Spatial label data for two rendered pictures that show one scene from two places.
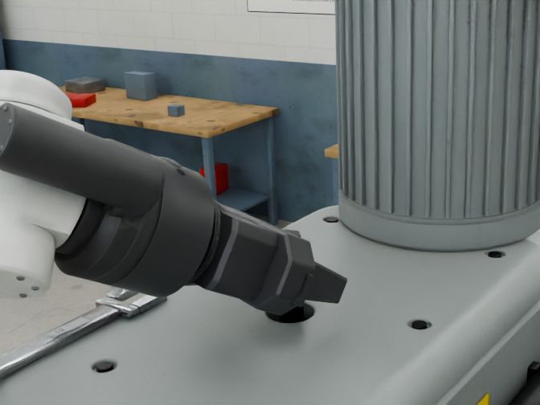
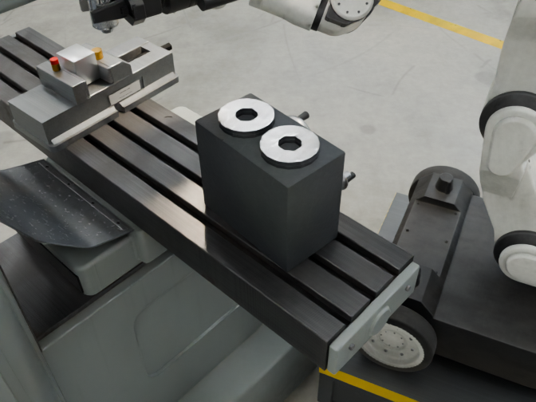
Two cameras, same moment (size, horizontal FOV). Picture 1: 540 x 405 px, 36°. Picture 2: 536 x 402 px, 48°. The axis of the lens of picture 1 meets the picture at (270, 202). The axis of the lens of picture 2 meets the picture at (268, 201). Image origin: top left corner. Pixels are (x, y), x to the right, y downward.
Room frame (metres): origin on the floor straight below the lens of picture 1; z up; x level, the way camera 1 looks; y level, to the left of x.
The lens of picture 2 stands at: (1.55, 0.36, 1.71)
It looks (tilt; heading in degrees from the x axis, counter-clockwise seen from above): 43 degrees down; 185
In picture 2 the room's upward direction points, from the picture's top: 1 degrees counter-clockwise
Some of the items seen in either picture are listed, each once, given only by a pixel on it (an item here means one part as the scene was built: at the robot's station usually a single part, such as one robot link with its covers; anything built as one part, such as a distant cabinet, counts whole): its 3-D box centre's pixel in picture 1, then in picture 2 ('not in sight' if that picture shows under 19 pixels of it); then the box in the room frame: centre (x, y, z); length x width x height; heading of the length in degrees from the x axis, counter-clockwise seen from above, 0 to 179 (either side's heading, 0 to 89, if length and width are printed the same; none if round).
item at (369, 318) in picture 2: not in sight; (139, 153); (0.59, 0.00, 0.92); 1.24 x 0.23 x 0.08; 51
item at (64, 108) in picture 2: not in sight; (95, 80); (0.47, -0.10, 1.02); 0.35 x 0.15 x 0.11; 144
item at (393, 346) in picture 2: not in sight; (392, 336); (0.72, 0.58, 0.50); 0.20 x 0.05 x 0.20; 70
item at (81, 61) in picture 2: not in sight; (78, 65); (0.49, -0.12, 1.07); 0.06 x 0.05 x 0.06; 54
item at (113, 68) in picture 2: not in sight; (101, 61); (0.44, -0.09, 1.05); 0.12 x 0.06 x 0.04; 54
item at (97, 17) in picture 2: not in sight; (109, 13); (0.60, 0.01, 1.24); 0.06 x 0.02 x 0.03; 128
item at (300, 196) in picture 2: not in sight; (268, 177); (0.81, 0.30, 1.06); 0.22 x 0.12 x 0.20; 46
